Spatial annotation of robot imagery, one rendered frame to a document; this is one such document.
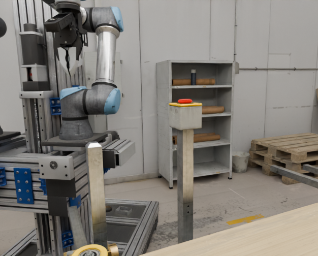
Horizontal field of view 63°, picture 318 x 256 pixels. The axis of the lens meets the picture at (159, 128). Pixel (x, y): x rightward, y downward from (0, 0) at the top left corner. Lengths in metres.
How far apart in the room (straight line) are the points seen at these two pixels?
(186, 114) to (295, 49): 4.14
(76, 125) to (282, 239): 0.89
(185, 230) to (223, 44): 3.33
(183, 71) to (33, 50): 2.47
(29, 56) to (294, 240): 1.28
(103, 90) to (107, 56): 0.17
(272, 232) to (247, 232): 0.06
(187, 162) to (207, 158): 3.16
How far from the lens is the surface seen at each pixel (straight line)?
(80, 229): 0.89
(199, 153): 3.82
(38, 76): 1.41
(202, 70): 3.71
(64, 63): 0.88
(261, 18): 4.37
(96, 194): 0.68
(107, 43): 1.28
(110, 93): 1.15
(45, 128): 1.42
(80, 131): 1.21
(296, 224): 0.82
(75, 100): 1.19
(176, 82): 3.31
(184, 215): 0.81
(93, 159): 0.65
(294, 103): 4.79
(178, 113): 0.70
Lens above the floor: 1.27
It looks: 10 degrees down
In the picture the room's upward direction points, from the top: 1 degrees counter-clockwise
